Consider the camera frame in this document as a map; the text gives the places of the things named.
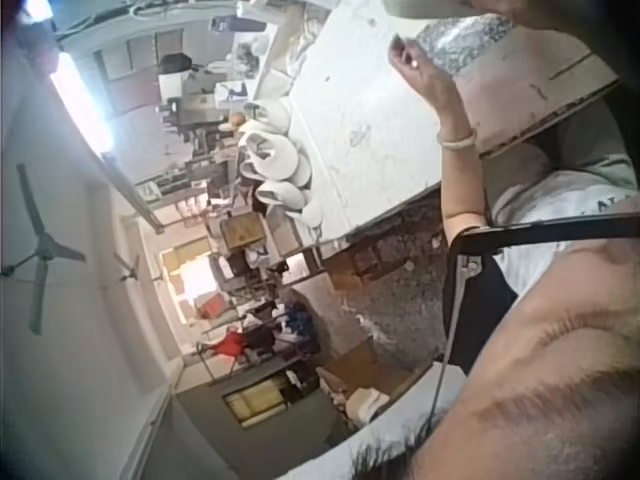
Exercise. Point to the blue cloth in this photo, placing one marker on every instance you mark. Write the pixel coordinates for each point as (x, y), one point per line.
(298, 320)

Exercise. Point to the large grey ceiling fan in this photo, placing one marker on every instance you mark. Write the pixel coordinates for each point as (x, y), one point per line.
(42, 247)

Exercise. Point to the cluttered workshop racks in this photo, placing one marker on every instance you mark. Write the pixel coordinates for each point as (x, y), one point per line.
(235, 280)

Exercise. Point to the small grey ceiling fan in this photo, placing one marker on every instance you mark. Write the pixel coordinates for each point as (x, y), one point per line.
(131, 270)

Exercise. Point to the brown cardboard carton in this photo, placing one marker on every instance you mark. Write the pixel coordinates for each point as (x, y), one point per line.
(365, 372)

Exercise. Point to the row of white shoe uppers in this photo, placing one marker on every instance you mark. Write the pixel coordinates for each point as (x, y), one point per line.
(277, 165)

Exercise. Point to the person's left hand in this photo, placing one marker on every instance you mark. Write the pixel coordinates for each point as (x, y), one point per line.
(429, 85)

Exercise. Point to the fluorescent tube light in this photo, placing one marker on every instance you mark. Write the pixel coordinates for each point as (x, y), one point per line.
(82, 105)

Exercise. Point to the person's left fingers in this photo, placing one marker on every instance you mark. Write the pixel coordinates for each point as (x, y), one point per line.
(406, 56)

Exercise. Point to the grey patterned fabric piece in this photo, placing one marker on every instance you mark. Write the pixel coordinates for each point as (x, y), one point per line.
(462, 42)

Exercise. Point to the black bag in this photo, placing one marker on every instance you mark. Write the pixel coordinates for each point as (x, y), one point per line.
(175, 61)

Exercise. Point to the white work table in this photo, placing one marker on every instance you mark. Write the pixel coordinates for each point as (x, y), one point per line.
(360, 115)

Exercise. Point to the red cloth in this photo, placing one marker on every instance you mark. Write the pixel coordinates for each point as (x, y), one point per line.
(229, 345)

